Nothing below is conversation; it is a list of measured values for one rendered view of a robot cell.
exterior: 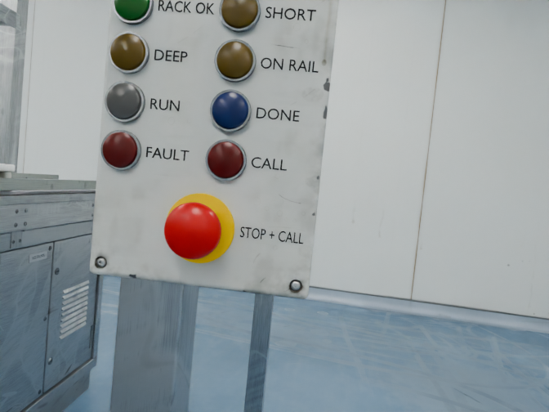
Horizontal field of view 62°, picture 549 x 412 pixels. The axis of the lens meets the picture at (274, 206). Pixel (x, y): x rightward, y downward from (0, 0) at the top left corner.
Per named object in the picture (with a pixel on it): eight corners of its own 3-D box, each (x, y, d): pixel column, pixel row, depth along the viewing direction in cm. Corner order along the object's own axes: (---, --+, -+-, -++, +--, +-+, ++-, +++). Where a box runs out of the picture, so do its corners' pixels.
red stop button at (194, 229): (215, 264, 31) (220, 205, 31) (158, 257, 31) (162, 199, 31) (228, 254, 35) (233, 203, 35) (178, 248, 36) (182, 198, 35)
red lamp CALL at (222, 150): (241, 180, 33) (244, 141, 33) (203, 176, 33) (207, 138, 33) (243, 181, 33) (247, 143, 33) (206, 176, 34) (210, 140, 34)
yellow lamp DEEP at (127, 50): (142, 70, 33) (145, 32, 33) (105, 68, 33) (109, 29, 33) (146, 73, 34) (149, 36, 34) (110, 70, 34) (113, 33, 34)
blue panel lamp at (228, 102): (246, 130, 32) (249, 91, 32) (208, 127, 33) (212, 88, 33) (247, 132, 33) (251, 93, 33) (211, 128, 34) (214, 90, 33)
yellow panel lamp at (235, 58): (251, 79, 32) (254, 40, 32) (212, 76, 33) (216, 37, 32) (252, 82, 33) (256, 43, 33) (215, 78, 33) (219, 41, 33)
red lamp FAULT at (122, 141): (134, 169, 33) (137, 132, 33) (98, 166, 34) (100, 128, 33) (138, 170, 34) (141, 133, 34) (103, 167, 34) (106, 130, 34)
